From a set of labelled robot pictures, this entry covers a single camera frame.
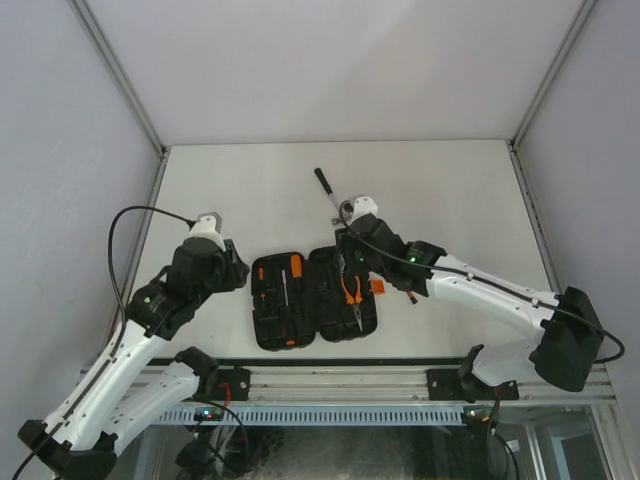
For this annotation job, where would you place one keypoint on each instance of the black plastic tool case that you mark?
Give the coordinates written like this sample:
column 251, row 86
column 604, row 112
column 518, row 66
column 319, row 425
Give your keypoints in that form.
column 320, row 310

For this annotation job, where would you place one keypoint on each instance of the orange handled needle-nose pliers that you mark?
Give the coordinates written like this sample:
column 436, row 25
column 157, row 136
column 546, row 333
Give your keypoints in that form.
column 351, row 286

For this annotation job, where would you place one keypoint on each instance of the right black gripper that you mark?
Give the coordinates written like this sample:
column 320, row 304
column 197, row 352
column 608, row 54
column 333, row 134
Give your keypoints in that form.
column 346, row 248

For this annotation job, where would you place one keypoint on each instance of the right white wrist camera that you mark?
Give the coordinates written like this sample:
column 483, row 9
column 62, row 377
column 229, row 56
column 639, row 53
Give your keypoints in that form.
column 356, row 207

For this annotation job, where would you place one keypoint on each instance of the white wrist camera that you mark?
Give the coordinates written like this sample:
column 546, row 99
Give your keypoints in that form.
column 356, row 207
column 208, row 226

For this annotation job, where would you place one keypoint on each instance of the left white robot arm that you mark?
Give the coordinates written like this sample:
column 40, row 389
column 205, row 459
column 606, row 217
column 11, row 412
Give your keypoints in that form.
column 84, row 436

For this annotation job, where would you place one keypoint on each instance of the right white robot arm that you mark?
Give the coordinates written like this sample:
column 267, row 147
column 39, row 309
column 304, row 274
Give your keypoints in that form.
column 561, row 332

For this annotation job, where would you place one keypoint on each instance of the aluminium front frame rail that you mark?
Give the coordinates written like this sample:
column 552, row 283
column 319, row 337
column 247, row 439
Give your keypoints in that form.
column 397, row 384

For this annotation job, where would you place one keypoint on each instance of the black handled claw hammer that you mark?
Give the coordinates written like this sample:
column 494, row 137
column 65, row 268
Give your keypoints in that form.
column 327, row 192

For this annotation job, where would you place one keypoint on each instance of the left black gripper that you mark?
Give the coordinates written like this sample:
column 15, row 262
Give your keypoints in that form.
column 236, row 271

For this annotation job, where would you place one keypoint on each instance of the black orange handled screwdriver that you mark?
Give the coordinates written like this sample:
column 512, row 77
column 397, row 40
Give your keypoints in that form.
column 287, row 325

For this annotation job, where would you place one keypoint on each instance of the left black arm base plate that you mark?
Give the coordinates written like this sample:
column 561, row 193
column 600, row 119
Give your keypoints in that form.
column 224, row 385

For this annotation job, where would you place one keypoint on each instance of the blue slotted cable duct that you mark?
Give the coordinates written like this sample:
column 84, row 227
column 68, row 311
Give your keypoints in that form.
column 298, row 415

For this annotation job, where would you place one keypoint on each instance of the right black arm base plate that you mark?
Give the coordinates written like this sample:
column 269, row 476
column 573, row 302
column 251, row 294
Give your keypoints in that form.
column 444, row 384

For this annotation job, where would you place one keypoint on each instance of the small orange black precision screwdriver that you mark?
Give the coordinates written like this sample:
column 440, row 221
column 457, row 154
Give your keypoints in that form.
column 262, row 284

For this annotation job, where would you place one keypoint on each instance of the orange grip bit screwdriver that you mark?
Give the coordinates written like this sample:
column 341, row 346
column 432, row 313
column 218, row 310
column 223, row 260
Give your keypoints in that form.
column 296, row 265

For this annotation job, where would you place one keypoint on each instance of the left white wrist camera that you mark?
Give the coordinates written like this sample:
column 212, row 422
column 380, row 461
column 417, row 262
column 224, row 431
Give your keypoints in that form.
column 208, row 226

